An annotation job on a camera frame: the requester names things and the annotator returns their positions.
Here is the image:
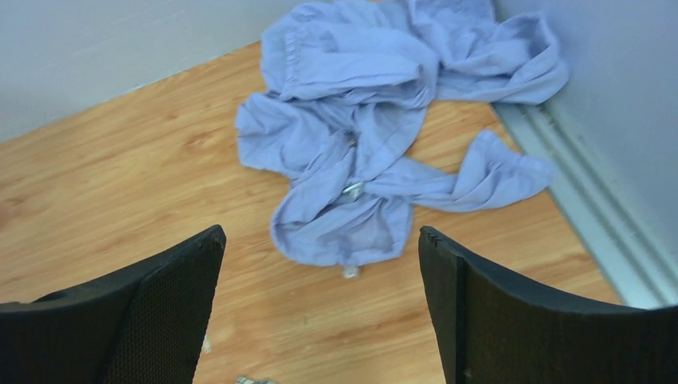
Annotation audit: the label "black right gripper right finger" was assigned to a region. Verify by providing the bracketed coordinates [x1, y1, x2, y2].
[418, 226, 677, 383]

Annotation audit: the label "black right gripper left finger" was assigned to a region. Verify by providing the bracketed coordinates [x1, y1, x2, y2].
[1, 225, 227, 383]

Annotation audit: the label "crumpled light blue cloth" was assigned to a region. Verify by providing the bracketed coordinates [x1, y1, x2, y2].
[235, 1, 569, 270]

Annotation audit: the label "aluminium corner rail right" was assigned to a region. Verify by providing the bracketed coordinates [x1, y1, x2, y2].
[493, 103, 677, 309]

